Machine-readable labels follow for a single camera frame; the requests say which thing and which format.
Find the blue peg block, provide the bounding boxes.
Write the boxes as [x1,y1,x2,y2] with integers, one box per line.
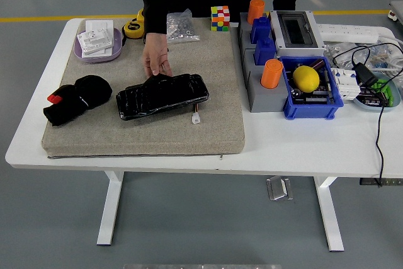
[254,37,278,67]
[250,16,272,45]

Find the clear bag of screws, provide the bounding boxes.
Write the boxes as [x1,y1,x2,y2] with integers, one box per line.
[166,9,202,45]

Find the silver metal bracket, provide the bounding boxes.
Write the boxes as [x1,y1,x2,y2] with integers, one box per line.
[266,175,294,202]

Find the black rag with red tag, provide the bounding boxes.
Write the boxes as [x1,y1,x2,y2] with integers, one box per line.
[43,74,113,127]

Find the blue plastic bin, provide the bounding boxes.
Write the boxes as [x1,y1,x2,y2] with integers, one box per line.
[278,55,344,121]

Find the dark circuit board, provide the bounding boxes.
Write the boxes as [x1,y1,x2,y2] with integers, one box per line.
[357,88,390,106]
[288,67,336,105]

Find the orange cylinder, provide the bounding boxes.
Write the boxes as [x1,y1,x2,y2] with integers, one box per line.
[260,59,284,89]
[247,0,266,25]

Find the yellow lemon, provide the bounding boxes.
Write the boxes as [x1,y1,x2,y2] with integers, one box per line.
[292,65,321,94]

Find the white power strip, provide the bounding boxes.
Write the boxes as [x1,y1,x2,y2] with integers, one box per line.
[316,23,380,44]

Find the light blue dish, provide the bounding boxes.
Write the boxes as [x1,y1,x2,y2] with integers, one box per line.
[352,72,402,112]

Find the white square wall plate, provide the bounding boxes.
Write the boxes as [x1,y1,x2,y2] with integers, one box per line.
[84,19,115,35]

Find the black power adapter with cord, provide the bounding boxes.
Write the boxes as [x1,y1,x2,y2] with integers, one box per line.
[332,37,403,188]

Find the thick white cable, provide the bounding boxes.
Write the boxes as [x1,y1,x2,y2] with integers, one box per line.
[376,34,403,76]

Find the purple tray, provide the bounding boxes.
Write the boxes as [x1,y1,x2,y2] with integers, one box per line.
[73,28,123,64]

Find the white circuit breaker block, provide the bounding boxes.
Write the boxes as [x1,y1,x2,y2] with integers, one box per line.
[330,67,361,101]

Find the grey-brown mat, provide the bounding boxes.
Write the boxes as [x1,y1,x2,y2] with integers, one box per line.
[41,18,246,159]

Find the table height control panel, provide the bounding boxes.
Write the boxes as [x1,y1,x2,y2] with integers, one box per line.
[360,177,403,186]

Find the green terminal block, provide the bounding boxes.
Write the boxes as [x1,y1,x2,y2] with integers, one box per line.
[370,78,394,106]

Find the grey-white distribution box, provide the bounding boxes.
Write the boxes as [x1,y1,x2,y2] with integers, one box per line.
[270,9,327,58]

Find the clear bags of small parts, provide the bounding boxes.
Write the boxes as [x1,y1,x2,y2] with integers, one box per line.
[322,41,403,73]

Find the colourful puzzle cube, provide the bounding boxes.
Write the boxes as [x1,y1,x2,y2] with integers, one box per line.
[210,5,230,32]

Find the white switch bracket pieces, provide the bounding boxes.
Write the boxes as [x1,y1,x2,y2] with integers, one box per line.
[77,28,113,59]

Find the black glossy panel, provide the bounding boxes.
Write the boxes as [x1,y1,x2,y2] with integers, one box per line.
[115,72,210,122]

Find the person's right hand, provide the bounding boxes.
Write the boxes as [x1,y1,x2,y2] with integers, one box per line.
[141,32,173,77]

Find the white cart corner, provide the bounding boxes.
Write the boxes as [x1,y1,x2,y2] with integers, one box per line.
[387,0,403,27]

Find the white table leg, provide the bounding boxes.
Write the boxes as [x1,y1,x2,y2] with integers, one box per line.
[96,171,125,246]
[313,176,345,253]

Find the white connector plug with wires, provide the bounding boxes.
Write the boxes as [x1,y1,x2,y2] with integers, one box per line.
[191,104,202,125]

